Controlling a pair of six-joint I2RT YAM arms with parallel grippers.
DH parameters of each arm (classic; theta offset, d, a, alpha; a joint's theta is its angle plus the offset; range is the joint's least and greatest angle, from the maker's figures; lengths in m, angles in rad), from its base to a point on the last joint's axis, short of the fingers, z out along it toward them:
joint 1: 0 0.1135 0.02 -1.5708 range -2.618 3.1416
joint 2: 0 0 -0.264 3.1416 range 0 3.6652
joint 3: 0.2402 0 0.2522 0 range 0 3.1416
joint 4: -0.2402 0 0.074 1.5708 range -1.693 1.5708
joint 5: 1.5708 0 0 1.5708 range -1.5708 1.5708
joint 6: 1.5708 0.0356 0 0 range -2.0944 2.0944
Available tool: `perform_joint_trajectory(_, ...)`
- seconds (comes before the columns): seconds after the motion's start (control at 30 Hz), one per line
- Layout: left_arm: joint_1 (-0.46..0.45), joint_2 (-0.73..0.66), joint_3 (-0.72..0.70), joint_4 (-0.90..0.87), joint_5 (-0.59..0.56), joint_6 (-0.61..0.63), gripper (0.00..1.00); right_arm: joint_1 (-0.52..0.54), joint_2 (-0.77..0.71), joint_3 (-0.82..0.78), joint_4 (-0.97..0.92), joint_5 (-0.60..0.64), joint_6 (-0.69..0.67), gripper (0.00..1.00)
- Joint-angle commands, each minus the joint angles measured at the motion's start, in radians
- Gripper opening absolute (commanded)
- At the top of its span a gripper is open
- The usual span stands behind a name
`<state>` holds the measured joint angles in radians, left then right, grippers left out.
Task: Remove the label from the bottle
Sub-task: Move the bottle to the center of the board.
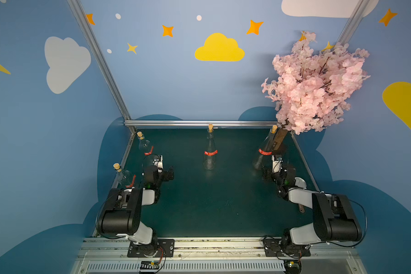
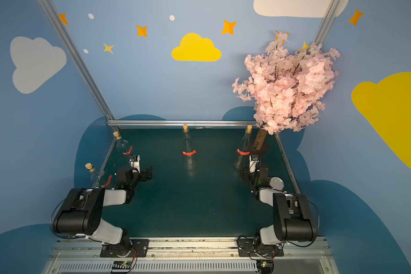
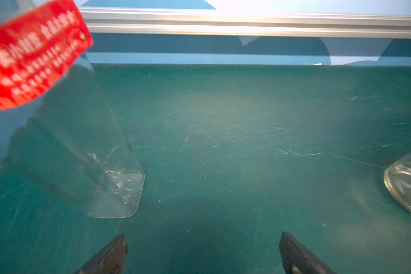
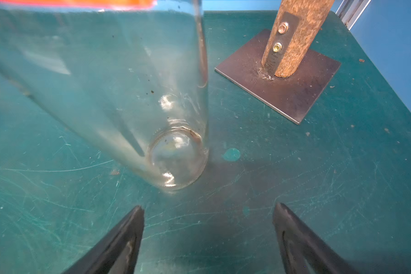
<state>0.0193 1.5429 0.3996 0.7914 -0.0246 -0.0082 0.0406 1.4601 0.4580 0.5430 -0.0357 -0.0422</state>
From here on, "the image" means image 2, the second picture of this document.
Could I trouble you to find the aluminium front rail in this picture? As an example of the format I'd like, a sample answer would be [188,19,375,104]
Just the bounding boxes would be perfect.
[43,237,339,274]

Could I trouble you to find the left aluminium frame post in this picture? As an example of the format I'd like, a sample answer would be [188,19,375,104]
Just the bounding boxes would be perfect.
[38,0,115,120]

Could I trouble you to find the small circuit board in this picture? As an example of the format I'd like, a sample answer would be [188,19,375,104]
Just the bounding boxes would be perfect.
[256,260,275,274]
[110,260,132,274]

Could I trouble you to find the bottle red label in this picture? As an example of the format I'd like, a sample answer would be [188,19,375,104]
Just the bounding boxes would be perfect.
[236,149,251,156]
[182,150,197,156]

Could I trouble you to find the left small circuit board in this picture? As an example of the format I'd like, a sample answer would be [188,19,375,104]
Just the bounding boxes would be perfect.
[110,260,132,274]

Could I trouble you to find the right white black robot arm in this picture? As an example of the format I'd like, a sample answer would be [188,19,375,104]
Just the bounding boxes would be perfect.
[236,164,319,259]

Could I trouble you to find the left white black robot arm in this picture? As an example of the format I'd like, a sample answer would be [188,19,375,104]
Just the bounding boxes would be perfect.
[49,166,153,258]

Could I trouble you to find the right small circuit board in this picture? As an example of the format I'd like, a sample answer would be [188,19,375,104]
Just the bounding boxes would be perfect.
[256,260,275,274]

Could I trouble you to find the pink artificial blossom tree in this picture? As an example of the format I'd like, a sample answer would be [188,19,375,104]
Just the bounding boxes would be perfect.
[232,31,340,135]

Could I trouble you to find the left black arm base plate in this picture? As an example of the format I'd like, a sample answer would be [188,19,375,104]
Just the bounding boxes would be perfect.
[100,239,150,258]

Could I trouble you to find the aluminium back frame bar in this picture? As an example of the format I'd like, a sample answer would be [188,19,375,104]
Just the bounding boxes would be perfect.
[107,119,256,127]

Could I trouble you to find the right aluminium frame post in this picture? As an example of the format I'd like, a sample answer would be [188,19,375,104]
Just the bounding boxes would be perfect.
[312,0,341,45]

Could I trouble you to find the aluminium frame post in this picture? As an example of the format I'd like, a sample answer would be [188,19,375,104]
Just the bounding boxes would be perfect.
[38,0,115,120]
[312,0,341,45]

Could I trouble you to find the clear glass bottle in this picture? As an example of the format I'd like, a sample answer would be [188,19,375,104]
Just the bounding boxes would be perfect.
[85,163,117,190]
[113,131,133,170]
[235,125,252,170]
[182,124,196,170]

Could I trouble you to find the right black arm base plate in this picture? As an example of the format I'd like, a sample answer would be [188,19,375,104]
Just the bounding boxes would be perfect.
[235,235,284,259]

